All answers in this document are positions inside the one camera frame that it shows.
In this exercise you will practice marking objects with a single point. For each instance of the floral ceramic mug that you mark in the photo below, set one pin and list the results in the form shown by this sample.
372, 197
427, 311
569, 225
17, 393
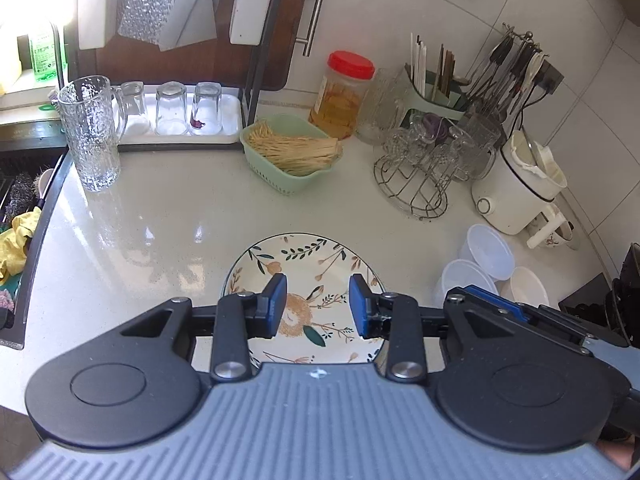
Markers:
550, 237

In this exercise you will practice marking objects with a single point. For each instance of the person's right hand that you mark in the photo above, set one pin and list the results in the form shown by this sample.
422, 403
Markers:
617, 455

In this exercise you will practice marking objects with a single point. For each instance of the bundle of chopsticks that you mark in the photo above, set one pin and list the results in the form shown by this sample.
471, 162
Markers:
419, 65

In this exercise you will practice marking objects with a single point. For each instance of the white drip tray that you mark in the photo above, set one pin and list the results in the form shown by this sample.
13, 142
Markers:
230, 120

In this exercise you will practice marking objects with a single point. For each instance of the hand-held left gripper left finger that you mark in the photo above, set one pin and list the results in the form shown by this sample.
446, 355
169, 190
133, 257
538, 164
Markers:
272, 307

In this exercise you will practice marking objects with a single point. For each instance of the set of glass cups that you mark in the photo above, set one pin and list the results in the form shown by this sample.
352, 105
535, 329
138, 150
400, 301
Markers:
440, 132

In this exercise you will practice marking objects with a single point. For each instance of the black gas stove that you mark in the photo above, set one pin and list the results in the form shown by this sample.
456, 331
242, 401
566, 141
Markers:
585, 305

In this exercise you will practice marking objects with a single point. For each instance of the black kitchen sink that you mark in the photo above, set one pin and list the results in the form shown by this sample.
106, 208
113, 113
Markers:
30, 152

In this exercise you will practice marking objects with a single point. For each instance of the dark wooden cutting board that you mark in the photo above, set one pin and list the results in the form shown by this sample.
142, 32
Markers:
285, 20

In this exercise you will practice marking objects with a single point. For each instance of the green chopstick holder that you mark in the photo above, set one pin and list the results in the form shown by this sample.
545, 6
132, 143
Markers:
435, 102

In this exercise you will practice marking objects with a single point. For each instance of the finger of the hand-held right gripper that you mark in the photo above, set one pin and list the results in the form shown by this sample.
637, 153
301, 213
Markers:
555, 327
500, 305

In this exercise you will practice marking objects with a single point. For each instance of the white utensil holder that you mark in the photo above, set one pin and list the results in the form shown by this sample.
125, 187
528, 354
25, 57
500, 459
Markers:
95, 15
250, 10

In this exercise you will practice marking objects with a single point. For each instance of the white ceramic bowl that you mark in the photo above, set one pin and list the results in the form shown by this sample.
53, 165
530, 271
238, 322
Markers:
525, 287

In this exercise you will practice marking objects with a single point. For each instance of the dried noodles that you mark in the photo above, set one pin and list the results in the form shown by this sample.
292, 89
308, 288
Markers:
300, 152

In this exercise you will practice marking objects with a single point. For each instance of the white electric cooker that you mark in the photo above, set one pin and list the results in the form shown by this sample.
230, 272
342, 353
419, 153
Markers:
505, 200

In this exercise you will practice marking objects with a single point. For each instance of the round textured glass jug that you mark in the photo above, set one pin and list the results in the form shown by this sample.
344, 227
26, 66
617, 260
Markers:
380, 110

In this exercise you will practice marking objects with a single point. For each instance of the white plastic bowl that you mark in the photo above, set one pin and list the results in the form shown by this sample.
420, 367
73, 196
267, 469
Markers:
487, 250
465, 282

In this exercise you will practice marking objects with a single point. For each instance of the red lidded jar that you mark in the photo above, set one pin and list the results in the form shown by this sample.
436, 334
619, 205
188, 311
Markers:
335, 105

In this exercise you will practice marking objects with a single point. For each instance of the steel wool scrubber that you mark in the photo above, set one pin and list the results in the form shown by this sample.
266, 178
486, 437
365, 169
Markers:
20, 192

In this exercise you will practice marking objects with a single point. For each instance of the hanging kitchen utensils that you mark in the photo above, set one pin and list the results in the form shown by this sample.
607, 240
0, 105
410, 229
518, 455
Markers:
500, 75

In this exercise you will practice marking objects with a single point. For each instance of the silver patterned bag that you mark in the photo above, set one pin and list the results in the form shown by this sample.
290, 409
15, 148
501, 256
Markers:
145, 15

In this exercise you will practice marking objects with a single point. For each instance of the tall textured glass pitcher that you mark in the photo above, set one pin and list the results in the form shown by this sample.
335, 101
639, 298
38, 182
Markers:
92, 150

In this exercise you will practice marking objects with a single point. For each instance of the leaf patterned plate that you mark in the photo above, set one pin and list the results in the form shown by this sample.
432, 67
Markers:
305, 260

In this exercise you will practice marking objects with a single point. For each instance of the green plastic basket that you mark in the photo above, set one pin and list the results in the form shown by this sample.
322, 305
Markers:
280, 180

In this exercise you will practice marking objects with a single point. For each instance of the yellow cloth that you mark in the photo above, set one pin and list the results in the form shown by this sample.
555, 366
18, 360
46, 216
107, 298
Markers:
15, 245

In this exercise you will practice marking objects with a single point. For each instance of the black dish rack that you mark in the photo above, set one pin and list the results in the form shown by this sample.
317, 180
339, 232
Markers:
262, 62

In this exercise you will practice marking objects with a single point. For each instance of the green bottle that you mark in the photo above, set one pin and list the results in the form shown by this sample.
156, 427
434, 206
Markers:
45, 60

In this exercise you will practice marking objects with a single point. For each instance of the glass tumbler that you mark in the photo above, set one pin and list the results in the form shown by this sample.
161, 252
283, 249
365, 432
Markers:
171, 110
206, 107
136, 110

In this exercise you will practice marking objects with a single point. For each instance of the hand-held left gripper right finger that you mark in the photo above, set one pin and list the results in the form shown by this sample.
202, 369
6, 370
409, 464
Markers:
359, 307

